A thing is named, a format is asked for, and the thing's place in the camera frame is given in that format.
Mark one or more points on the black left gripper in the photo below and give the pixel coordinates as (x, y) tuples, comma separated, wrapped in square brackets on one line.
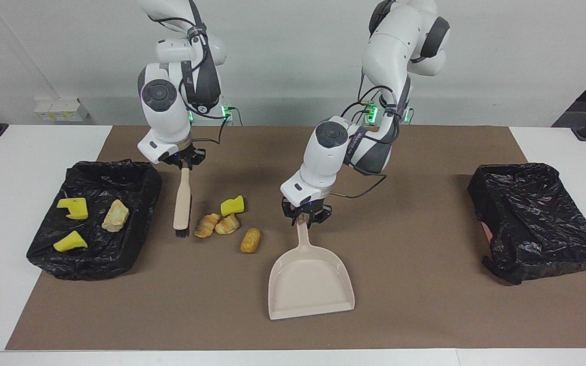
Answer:
[(305, 209)]

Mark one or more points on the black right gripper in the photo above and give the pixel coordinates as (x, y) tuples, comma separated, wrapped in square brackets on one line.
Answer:
[(186, 156)]

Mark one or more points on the beige hand brush black bristles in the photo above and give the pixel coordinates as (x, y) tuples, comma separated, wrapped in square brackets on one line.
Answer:
[(182, 203)]

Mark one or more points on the brown oval bread roll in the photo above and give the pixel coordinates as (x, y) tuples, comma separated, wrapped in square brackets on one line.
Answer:
[(250, 240)]

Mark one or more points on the yellow notched sponge piece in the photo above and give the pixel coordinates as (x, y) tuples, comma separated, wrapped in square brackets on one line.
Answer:
[(232, 206)]

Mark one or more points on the orange striped croissant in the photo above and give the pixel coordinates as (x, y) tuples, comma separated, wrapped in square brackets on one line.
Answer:
[(206, 226)]

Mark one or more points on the beige plastic dustpan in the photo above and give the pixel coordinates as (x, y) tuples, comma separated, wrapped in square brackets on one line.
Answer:
[(308, 284)]

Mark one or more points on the pale striped croissant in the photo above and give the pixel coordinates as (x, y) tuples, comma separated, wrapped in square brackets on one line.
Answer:
[(228, 224)]

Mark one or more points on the pale bread chunk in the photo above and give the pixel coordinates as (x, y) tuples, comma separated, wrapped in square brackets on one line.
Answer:
[(115, 216)]

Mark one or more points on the yellow and green sponge piece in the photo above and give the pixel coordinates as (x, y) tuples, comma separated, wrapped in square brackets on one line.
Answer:
[(74, 208)]

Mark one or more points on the yellow wedge sponge piece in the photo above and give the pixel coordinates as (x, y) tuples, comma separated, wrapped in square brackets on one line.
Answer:
[(71, 242)]

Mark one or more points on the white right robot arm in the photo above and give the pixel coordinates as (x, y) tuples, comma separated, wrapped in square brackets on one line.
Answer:
[(168, 127)]

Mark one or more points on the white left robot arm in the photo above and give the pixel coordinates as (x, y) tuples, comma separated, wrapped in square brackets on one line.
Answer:
[(323, 162)]

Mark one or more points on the black bag-lined trash bin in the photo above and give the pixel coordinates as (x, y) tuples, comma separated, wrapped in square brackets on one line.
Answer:
[(135, 203)]

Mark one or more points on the bag-lined bin showing pink side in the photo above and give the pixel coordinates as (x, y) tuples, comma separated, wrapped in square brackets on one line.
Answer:
[(527, 218)]

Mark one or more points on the brown paper table mat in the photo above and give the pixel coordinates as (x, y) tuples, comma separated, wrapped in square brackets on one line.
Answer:
[(293, 330)]

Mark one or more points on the plain white electrical box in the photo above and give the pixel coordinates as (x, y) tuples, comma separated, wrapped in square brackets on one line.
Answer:
[(69, 109)]

